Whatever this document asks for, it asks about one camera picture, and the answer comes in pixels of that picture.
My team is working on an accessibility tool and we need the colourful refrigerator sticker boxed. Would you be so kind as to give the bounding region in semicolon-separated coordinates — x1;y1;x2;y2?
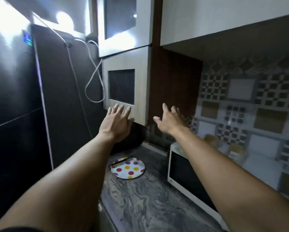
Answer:
22;30;34;47

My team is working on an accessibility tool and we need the dark handled kitchen knife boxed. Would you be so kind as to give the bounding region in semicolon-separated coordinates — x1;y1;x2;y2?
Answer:
110;156;134;168

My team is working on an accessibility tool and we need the person's left hand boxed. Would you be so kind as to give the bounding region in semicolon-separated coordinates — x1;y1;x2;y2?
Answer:
99;103;135;143

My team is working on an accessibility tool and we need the polka dot plate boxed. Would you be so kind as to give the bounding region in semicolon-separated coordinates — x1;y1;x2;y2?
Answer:
110;157;145;179

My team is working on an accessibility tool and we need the white power strip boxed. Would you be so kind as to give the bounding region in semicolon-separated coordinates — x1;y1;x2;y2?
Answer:
141;141;170;157

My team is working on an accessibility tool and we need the white looped cable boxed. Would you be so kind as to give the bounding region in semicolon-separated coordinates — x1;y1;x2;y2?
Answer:
31;11;107;103

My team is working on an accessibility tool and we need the large glass-panel cabinet door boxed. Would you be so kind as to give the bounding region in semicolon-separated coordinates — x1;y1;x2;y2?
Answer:
97;0;155;58

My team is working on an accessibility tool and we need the white overhead cabinet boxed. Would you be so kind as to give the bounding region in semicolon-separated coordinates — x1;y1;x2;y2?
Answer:
160;0;289;61

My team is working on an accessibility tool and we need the thin grey cable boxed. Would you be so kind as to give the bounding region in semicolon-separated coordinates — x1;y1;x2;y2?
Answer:
64;42;94;140

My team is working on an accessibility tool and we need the clear storage jar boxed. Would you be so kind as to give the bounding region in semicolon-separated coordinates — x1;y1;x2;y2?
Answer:
203;134;223;149
228;143;246;165

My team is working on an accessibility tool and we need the person's left forearm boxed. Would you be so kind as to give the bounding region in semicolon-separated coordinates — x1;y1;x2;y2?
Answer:
0;132;122;232

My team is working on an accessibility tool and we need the person's right hand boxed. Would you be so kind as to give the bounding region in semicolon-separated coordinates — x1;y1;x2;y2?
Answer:
153;103;190;135

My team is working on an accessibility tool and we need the black round appliance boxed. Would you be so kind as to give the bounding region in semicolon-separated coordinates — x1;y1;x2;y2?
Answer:
110;123;144;155

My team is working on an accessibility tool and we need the small glass-panel cabinet door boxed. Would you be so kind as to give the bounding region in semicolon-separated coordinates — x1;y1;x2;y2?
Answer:
102;47;152;126

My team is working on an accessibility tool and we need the dark refrigerator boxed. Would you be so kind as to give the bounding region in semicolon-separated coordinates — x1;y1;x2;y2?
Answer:
0;19;107;226

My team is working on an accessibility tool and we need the person's right forearm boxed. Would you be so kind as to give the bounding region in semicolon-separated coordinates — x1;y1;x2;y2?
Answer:
167;127;289;232

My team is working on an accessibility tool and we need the white microwave oven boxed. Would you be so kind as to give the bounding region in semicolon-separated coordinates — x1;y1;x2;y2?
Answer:
167;142;230;231

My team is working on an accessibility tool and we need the brown wooden cabinet side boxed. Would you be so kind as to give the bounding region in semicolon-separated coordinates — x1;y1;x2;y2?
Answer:
147;0;203;126

